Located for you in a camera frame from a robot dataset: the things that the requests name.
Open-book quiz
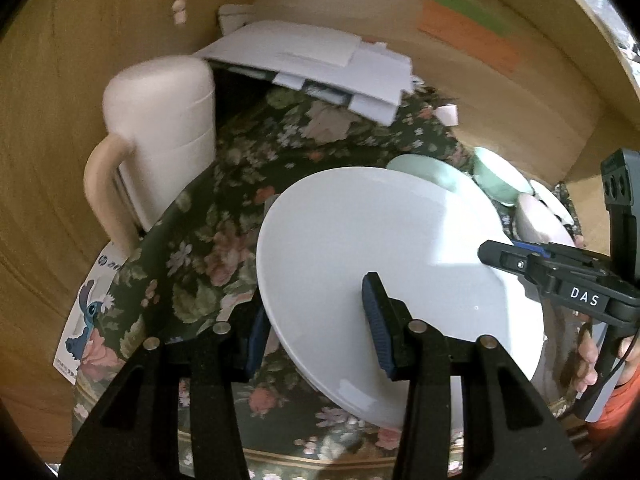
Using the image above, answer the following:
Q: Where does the person's right hand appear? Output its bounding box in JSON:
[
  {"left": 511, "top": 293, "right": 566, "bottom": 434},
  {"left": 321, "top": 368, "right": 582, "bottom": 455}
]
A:
[{"left": 574, "top": 325, "right": 608, "bottom": 397}]

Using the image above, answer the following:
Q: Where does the white patterned bowl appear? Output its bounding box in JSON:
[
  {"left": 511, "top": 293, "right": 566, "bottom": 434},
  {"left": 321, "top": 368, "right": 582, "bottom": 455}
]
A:
[{"left": 529, "top": 179, "right": 574, "bottom": 226}]

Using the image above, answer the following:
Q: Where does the person's right forearm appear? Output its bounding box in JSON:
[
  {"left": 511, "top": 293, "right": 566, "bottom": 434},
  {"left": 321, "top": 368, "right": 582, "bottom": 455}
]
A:
[{"left": 590, "top": 360, "right": 640, "bottom": 442}]

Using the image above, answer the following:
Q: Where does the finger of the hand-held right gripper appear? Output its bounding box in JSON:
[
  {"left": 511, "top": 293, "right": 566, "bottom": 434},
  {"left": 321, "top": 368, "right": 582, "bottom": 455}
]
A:
[
  {"left": 477, "top": 240, "right": 555, "bottom": 287},
  {"left": 512, "top": 241, "right": 609, "bottom": 272}
]

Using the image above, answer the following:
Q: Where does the stack of white papers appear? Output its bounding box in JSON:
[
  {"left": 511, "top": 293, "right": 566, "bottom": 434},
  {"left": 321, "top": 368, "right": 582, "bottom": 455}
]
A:
[{"left": 192, "top": 20, "right": 422, "bottom": 126}]

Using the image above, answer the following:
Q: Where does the cartoon printed card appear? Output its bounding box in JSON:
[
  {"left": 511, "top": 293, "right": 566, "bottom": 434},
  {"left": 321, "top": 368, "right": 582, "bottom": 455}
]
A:
[{"left": 52, "top": 245, "right": 127, "bottom": 387}]

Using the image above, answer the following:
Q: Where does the green paper note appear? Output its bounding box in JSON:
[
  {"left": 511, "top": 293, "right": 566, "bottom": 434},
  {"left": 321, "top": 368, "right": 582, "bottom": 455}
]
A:
[{"left": 432, "top": 0, "right": 516, "bottom": 37}]

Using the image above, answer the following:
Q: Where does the dark green floral tablecloth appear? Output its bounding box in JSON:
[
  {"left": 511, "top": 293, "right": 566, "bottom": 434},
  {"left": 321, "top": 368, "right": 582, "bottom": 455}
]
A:
[{"left": 72, "top": 85, "right": 586, "bottom": 480}]

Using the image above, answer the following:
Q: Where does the white jug with beige handle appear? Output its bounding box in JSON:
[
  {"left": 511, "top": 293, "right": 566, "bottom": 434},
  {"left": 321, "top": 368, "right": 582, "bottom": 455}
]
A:
[{"left": 83, "top": 55, "right": 217, "bottom": 257}]

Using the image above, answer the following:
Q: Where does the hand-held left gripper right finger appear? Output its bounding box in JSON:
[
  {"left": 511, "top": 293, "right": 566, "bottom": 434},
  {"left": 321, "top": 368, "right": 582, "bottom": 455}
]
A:
[{"left": 361, "top": 271, "right": 586, "bottom": 480}]

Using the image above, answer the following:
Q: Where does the orange paper note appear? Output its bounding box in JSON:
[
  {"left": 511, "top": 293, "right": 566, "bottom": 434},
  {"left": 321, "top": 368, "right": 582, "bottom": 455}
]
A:
[{"left": 419, "top": 0, "right": 527, "bottom": 74}]

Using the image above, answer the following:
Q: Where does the white plastic object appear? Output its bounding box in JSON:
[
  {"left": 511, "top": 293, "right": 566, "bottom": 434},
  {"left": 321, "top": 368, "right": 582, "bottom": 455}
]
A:
[{"left": 217, "top": 4, "right": 258, "bottom": 36}]

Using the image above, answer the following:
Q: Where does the white plate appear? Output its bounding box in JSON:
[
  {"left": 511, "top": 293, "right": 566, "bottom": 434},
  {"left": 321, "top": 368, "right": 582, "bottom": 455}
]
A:
[{"left": 256, "top": 166, "right": 546, "bottom": 431}]

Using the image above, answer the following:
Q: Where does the small pale green bowl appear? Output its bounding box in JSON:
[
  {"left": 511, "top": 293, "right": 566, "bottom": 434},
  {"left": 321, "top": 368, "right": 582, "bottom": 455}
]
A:
[{"left": 472, "top": 146, "right": 534, "bottom": 209}]

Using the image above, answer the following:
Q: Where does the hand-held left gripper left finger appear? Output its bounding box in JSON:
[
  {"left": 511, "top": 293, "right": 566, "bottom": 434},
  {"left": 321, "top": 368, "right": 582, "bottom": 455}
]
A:
[{"left": 59, "top": 305, "right": 273, "bottom": 480}]

